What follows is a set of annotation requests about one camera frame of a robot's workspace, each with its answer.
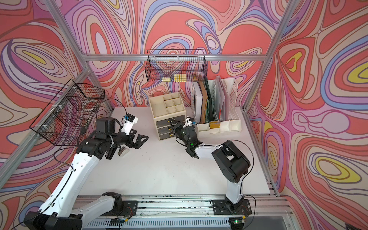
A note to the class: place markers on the white book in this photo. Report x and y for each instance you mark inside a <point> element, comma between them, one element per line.
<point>198,100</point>

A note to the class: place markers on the black stapler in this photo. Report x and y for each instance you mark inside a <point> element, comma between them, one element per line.
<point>109,155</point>

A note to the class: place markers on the beige drawer organizer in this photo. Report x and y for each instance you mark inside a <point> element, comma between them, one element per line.
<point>165,108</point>

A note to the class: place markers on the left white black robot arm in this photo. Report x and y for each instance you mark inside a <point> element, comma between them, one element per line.
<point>57,212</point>

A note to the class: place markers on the translucent grey folders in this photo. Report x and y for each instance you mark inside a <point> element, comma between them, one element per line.
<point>221,100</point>

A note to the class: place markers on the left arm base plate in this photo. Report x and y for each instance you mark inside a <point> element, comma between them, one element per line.
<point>123,209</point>

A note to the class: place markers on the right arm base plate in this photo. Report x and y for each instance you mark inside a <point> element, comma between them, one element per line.
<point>225,207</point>

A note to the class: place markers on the back black wire basket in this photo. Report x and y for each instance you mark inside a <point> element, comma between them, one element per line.
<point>168,62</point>

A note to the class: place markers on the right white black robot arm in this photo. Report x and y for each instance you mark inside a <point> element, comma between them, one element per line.
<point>233,164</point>

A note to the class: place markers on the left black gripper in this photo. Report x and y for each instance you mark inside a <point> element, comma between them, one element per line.
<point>137,144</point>

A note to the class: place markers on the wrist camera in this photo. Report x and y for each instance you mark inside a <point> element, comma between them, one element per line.
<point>128,122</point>
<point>189,121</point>

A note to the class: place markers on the green folder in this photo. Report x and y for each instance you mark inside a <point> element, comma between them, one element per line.
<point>210,102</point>

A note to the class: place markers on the aluminium rail base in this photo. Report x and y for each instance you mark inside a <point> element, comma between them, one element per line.
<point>157,212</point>

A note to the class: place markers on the yellow sticky notes pad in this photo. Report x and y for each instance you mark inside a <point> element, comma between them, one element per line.
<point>179,78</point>

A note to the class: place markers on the black wire basket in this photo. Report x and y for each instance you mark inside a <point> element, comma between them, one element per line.
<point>65,120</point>
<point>168,62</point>

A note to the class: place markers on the left black wire basket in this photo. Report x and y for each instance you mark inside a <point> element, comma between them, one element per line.
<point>65,120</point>

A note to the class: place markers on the brown cardboard folder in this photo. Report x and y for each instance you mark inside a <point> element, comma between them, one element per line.
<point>204,102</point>

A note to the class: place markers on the white file rack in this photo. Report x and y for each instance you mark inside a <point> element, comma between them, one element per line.
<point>233,124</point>

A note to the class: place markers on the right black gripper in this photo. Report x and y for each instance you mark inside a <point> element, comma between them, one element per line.
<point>177,127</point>

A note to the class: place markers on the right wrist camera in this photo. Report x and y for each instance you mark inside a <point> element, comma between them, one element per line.
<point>189,121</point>

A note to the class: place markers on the small yellow notes pad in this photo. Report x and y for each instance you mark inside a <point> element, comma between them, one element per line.
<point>166,79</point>

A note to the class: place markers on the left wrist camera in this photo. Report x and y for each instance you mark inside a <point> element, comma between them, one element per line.
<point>128,122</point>

